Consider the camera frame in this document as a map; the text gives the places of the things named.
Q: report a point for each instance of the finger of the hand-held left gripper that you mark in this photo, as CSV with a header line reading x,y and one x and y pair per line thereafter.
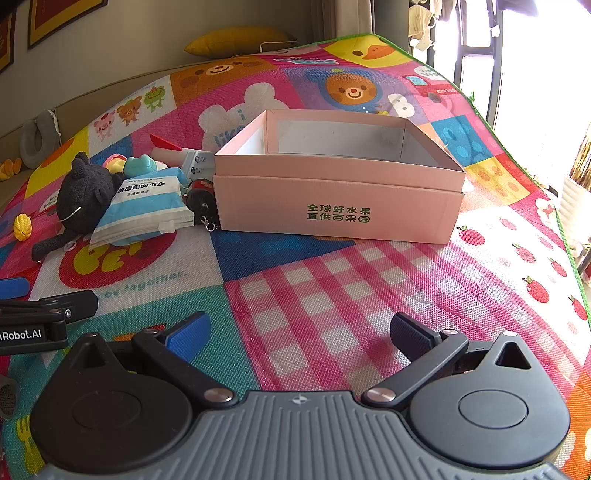
x,y
69,304
13,288

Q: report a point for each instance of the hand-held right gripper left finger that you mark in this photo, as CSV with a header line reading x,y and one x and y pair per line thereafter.
x,y
189,337

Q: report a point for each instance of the red white foam rocket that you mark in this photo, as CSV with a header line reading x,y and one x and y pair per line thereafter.
x,y
166,144

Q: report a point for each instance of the dark window frame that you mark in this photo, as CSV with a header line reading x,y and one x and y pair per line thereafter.
x,y
496,69

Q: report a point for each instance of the pink cupcake toy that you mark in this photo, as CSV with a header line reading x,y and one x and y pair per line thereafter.
x,y
114,162

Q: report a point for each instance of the beige curtain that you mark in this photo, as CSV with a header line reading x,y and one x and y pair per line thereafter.
x,y
351,16

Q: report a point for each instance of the white battery charger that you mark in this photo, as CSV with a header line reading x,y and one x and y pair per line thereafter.
x,y
198,164

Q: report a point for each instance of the grey neck pillow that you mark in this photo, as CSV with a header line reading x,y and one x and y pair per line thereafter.
x,y
25,143

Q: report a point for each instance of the dried plant stalks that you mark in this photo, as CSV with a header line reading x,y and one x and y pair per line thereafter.
x,y
582,161

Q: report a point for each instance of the pink cardboard box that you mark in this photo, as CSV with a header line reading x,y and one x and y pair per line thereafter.
x,y
323,203

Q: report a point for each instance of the white plant pot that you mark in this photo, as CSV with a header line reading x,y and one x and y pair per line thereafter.
x,y
577,207

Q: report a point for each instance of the printed play mat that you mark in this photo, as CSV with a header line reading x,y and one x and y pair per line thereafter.
x,y
323,286

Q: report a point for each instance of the beige sofa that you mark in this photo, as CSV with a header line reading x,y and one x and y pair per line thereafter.
x,y
83,104

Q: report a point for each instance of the blue white wipes packet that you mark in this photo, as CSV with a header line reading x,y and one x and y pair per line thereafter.
x,y
138,207

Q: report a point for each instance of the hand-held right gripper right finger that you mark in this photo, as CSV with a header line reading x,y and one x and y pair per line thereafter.
x,y
408,337

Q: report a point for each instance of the teal plastic toy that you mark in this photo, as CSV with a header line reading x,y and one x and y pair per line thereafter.
x,y
138,166

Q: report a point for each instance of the yellow pillow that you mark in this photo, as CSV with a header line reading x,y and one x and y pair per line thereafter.
x,y
235,41

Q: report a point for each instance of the framed wall picture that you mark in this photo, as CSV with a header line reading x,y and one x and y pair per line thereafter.
x,y
5,41
60,11

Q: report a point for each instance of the yellow corn toy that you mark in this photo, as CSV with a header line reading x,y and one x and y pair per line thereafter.
x,y
22,227

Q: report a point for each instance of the black plush toy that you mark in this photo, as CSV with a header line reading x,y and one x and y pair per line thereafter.
x,y
85,194

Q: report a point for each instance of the hanging clothes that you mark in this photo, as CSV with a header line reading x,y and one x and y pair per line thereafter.
x,y
420,21

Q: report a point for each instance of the orange yellow soft toy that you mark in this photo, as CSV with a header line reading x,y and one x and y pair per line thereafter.
x,y
9,170

